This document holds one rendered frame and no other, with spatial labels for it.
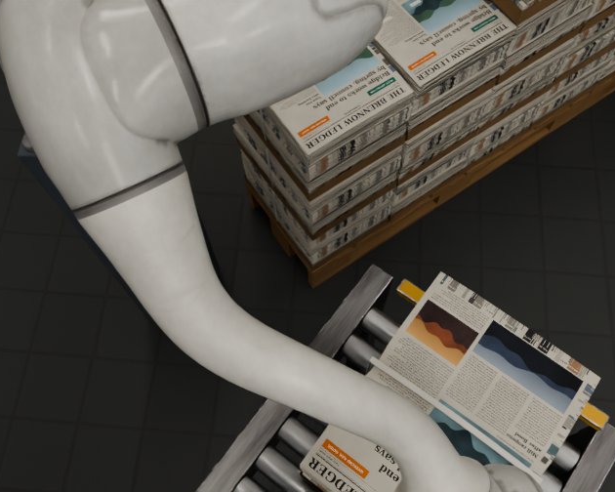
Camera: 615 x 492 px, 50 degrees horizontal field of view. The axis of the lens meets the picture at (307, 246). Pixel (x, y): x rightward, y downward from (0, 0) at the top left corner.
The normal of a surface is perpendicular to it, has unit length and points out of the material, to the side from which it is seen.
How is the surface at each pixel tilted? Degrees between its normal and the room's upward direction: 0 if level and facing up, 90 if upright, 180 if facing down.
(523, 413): 1
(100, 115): 36
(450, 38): 1
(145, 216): 47
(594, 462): 0
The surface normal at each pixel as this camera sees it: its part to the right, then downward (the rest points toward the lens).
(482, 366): -0.03, -0.37
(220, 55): 0.20, 0.45
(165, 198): 0.71, 0.10
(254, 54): 0.40, 0.47
